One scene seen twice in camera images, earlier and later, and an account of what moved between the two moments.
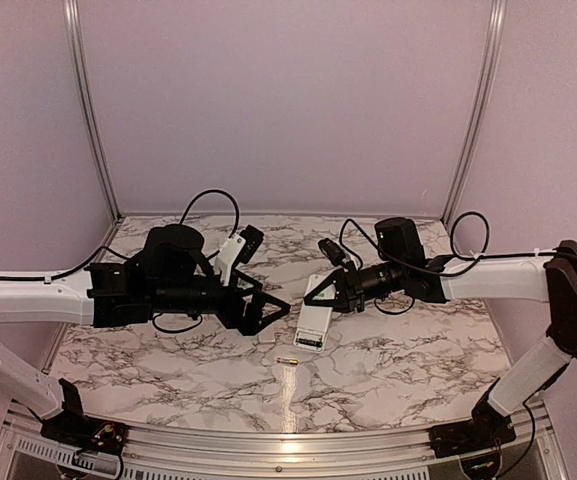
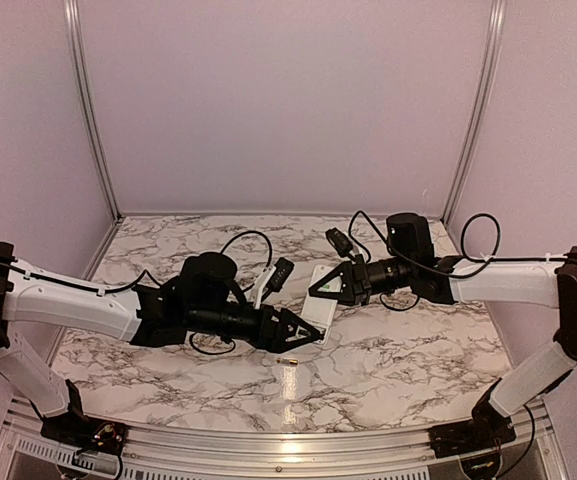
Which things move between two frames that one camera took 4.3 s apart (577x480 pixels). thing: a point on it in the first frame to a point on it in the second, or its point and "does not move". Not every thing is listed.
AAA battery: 287,361 does not move
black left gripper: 250,323 to 278,340
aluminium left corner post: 74,28 does not move
